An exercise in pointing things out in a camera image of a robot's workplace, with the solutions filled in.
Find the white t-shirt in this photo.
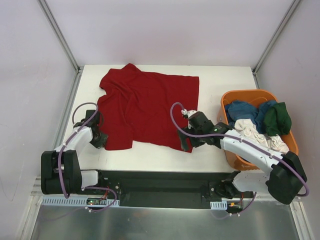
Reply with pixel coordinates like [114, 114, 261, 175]
[234, 119, 290, 154]

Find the right aluminium frame post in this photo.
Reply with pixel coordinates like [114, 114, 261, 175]
[252, 0, 303, 76]

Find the blue t-shirt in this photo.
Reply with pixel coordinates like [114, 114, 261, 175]
[224, 100, 277, 134]

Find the aluminium frame post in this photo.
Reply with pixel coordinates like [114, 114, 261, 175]
[252, 0, 303, 76]
[37, 0, 81, 73]

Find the left aluminium frame post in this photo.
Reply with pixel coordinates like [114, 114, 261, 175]
[37, 0, 81, 73]

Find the white cable duct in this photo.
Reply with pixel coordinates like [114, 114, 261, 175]
[210, 200, 228, 211]
[42, 196, 120, 208]

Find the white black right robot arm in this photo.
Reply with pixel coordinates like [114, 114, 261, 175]
[174, 109, 310, 205]

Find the green t-shirt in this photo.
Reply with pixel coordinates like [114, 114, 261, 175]
[263, 102, 292, 137]

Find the red t-shirt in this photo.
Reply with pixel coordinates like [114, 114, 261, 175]
[97, 63, 200, 151]

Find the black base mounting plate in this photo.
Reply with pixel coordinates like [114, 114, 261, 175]
[79, 170, 253, 209]

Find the orange plastic laundry basket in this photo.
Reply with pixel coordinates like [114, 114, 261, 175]
[217, 89, 299, 171]

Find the left white cable duct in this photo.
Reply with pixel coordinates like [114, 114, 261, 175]
[42, 196, 120, 208]

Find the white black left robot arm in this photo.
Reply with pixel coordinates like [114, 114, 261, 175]
[40, 110, 108, 196]

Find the aluminium front rail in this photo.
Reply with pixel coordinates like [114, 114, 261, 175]
[29, 174, 305, 201]

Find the right white cable duct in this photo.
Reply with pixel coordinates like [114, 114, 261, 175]
[210, 200, 228, 211]

